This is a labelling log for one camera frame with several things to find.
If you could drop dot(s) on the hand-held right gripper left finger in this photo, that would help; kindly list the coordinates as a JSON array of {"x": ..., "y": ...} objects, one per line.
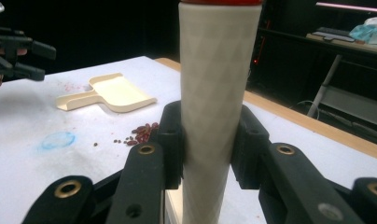
[{"x": 172, "y": 146}]

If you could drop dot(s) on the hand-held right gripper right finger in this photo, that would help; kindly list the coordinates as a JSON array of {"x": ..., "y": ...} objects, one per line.
[{"x": 249, "y": 149}]

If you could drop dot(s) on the pile of red beans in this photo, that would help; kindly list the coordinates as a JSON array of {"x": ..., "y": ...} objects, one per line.
[{"x": 143, "y": 133}]

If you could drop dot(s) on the cream plastic dustpan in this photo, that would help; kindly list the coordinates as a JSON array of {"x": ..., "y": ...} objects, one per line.
[{"x": 118, "y": 93}]

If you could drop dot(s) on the white table cover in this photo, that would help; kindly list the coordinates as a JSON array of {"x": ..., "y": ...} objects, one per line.
[{"x": 68, "y": 149}]

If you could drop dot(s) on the white metal desk leg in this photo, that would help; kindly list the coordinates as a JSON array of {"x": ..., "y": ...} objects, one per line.
[{"x": 325, "y": 85}]

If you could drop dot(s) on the grey low shelf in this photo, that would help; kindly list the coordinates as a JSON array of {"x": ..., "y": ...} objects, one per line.
[{"x": 357, "y": 104}]

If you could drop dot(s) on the dark flat keyboard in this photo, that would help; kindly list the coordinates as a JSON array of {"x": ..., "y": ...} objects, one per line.
[{"x": 332, "y": 34}]

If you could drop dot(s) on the wooden side desk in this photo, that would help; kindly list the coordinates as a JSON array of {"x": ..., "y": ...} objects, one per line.
[{"x": 364, "y": 46}]

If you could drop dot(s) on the blue and white plastic bag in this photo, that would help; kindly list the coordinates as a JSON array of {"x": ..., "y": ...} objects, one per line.
[{"x": 368, "y": 31}]

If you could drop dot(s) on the pink light strip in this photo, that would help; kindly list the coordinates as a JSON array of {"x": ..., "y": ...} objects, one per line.
[{"x": 351, "y": 6}]

